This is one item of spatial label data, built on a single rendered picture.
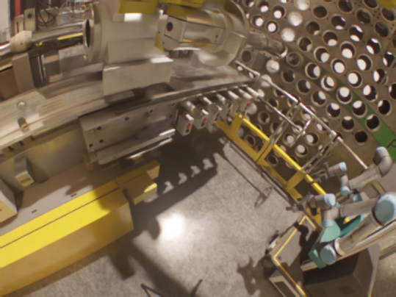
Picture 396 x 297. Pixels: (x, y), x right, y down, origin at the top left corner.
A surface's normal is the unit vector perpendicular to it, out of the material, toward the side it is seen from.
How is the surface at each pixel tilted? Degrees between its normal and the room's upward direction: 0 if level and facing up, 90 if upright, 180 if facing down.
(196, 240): 0
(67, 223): 0
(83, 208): 0
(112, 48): 68
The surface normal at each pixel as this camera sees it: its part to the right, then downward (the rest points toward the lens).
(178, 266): 0.26, -0.66
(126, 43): 0.70, 0.36
